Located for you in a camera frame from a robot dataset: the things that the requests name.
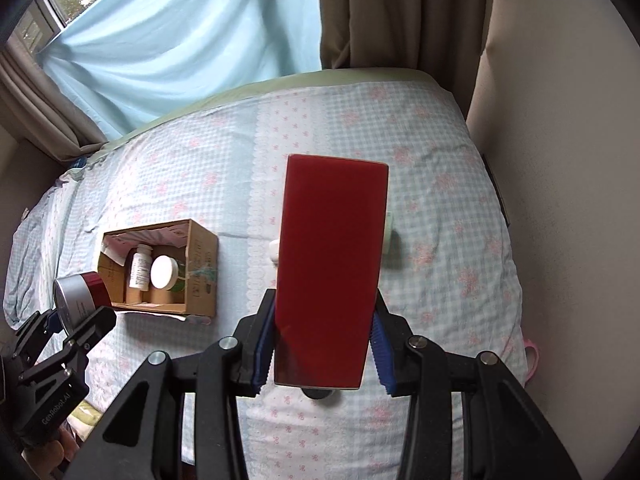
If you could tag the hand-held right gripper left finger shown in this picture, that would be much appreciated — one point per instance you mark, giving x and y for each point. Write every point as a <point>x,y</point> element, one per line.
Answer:
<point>262,342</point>

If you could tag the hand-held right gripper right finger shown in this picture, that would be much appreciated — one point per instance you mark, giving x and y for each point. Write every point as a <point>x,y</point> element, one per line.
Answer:
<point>381,355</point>

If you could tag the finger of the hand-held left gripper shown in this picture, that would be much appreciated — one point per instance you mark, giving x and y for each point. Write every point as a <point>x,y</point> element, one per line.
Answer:
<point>92,327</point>
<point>31,332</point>

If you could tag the red jar with silver lid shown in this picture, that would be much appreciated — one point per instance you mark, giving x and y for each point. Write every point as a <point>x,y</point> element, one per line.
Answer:
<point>80,296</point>

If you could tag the cardboard box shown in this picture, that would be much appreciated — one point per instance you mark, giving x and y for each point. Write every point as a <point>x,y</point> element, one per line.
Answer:
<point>200,270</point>

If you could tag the red rectangular box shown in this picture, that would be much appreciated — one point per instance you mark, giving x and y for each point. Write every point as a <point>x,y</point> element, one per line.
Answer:
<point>327,270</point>

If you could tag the person's left hand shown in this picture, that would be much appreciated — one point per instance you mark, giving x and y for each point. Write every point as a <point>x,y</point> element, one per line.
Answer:
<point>57,452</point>

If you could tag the white labelled pill bottle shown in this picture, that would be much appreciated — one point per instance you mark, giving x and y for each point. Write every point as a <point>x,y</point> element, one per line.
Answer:
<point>140,267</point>

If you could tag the white tube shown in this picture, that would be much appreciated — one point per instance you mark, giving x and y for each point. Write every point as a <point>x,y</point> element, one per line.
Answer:
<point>274,252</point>

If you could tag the jar with white lid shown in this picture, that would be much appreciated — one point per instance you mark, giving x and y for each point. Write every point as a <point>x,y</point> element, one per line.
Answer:
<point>164,271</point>

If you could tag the green item in box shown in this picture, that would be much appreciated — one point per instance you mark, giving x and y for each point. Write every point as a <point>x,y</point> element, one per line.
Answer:
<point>181,280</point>

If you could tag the white and pink paper packet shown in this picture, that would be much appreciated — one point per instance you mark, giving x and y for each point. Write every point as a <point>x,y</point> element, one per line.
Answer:
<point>150,236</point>

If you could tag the pink plastic item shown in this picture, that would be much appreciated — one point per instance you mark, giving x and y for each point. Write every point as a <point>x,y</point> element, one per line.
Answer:
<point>533,355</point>

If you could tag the small blue item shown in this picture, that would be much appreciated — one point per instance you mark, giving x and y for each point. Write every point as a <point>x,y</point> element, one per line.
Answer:
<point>78,163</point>

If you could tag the checkered floral bed sheet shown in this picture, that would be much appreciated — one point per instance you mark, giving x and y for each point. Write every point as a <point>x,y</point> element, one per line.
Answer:
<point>200,160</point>

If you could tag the beige curtain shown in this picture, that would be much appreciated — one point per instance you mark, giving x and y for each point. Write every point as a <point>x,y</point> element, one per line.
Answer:
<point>45,105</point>

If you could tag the pale green mattress cover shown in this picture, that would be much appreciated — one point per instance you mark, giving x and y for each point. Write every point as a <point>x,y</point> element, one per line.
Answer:
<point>300,82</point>

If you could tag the light blue curtain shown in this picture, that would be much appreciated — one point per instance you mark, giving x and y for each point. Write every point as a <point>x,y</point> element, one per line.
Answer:
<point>190,35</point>

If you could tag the brown curtain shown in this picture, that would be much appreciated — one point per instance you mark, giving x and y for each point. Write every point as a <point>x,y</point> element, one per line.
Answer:
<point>400,15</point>

